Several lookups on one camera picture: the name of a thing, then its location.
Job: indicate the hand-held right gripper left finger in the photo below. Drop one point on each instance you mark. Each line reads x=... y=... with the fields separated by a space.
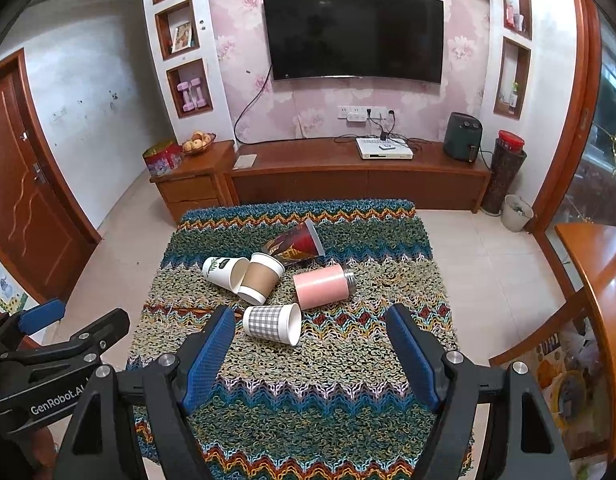
x=207 y=357

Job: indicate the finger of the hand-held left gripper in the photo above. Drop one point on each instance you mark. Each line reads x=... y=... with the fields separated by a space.
x=42 y=314
x=87 y=335

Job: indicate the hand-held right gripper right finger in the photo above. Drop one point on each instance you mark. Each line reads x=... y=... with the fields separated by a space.
x=413 y=360

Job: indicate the grey checked paper cup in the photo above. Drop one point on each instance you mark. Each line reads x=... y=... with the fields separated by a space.
x=268 y=324

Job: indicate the white green print paper cup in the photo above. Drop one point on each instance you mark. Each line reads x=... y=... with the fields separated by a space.
x=218 y=271

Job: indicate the brown sleeve paper cup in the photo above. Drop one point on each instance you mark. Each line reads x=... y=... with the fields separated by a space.
x=260 y=277

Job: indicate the red patterned paper cup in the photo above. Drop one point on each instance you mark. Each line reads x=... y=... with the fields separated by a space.
x=295 y=245

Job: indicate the colourful knitted blanket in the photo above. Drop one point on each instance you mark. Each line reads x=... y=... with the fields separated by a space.
x=328 y=385

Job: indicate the brown wooden door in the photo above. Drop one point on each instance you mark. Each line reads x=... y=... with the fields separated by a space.
x=27 y=200

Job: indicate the pink tumbler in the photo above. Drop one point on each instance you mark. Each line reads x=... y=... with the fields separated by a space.
x=320 y=287

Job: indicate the small wooden drawer cabinet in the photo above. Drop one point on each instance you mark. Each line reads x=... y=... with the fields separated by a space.
x=192 y=190

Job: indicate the white waste bin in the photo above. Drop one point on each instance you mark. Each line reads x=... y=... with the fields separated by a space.
x=515 y=215

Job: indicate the red patterned tin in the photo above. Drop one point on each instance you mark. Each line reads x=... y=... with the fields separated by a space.
x=162 y=160

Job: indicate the wooden television cabinet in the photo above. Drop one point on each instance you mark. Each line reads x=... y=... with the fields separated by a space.
x=348 y=180

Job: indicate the white paper sheet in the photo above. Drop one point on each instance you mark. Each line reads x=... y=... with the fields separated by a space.
x=245 y=161

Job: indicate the tall dark patterned vase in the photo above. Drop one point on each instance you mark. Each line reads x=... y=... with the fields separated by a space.
x=503 y=180

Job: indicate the white set-top box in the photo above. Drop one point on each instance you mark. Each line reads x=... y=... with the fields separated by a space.
x=383 y=154

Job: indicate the fruit bowl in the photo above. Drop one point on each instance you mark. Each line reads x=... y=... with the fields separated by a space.
x=197 y=145

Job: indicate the small white remote device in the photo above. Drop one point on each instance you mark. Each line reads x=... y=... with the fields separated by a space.
x=387 y=146

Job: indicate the dark grey air fryer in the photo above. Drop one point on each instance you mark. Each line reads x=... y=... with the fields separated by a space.
x=462 y=137

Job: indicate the red lidded jar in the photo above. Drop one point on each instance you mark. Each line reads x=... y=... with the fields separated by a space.
x=511 y=141

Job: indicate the white power strip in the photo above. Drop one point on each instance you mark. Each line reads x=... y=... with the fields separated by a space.
x=365 y=114

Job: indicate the pink dumbbell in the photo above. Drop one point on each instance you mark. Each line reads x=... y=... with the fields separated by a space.
x=184 y=95
x=201 y=92

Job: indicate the framed picture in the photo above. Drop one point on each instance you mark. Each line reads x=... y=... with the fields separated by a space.
x=181 y=36

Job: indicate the black curved television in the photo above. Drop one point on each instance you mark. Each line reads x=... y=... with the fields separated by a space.
x=353 y=35

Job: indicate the children's wall chart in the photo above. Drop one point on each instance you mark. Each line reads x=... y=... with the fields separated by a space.
x=5 y=287

